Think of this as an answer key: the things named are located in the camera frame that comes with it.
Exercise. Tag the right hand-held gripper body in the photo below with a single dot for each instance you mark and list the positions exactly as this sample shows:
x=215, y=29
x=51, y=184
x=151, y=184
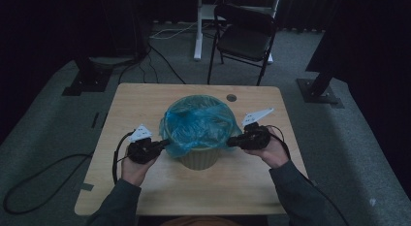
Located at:
x=257, y=138

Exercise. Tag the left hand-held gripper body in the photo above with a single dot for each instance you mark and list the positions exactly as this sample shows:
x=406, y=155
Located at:
x=142, y=151

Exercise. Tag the green ribbed trash bin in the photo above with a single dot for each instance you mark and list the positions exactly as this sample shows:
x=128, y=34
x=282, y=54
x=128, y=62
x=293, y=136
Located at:
x=200, y=159

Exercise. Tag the blue plastic trash bag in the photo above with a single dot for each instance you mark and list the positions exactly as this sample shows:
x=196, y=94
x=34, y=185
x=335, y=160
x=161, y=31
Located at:
x=200, y=122

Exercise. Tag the person's left hand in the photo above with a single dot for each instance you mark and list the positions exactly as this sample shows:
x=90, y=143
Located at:
x=135, y=172

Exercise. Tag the person's right hand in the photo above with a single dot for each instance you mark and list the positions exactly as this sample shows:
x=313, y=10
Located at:
x=274, y=153

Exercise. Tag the black floor strip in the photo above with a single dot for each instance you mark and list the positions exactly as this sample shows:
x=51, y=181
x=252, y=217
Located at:
x=95, y=120

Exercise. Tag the grey tape piece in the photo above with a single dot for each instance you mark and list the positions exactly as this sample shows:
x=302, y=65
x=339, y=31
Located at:
x=86, y=187

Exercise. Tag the black stand with square base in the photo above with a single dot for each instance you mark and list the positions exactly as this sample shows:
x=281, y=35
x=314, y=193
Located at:
x=87, y=80

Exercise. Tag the black folding chair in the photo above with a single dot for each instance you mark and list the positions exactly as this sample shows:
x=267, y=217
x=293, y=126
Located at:
x=244, y=41

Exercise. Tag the black stand with slanted post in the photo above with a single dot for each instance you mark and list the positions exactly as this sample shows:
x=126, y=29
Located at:
x=318, y=91

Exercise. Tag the white desk frame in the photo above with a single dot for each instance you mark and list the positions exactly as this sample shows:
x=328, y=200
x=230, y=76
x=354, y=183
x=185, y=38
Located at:
x=198, y=41

